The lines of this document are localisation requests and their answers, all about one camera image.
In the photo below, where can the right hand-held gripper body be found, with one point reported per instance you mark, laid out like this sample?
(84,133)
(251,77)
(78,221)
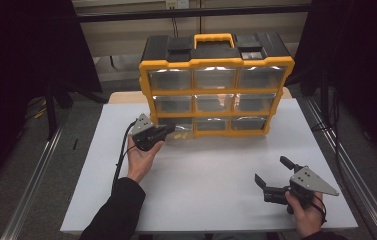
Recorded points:
(307,181)

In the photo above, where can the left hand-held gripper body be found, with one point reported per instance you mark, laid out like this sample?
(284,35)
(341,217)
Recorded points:
(147,136)

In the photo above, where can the small clear plastic drawer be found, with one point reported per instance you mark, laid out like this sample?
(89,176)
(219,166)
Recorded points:
(182,128)

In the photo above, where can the yellow black storage organizer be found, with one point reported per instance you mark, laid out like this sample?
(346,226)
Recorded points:
(209,53)

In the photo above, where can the person's left hand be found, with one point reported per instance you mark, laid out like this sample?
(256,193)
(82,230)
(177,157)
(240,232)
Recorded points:
(139,163)

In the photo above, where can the person's right hand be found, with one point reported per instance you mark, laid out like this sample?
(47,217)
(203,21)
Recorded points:
(307,220)

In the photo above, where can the wooden table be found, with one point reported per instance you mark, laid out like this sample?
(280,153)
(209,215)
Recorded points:
(126,97)

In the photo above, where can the group of clear organizer drawers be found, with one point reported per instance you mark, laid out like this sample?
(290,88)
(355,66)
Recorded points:
(214,78)

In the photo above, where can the small black floor item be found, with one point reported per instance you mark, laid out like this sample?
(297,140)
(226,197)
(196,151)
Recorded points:
(75,144)

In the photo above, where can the black metal stand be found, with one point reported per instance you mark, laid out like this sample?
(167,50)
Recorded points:
(51,113)

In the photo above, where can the small yellow floor item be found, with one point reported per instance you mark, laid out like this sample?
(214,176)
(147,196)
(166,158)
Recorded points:
(40,114)

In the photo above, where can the black horizontal bar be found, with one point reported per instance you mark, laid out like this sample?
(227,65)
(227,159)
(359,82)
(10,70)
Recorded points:
(126,15)

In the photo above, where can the dark curtain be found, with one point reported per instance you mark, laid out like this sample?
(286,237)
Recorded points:
(16,66)
(359,50)

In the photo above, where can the aluminium floor rail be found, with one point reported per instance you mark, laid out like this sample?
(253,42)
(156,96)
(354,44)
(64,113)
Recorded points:
(32,186)
(352,186)

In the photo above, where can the white wall socket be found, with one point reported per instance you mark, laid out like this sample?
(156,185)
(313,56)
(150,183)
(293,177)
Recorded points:
(177,4)

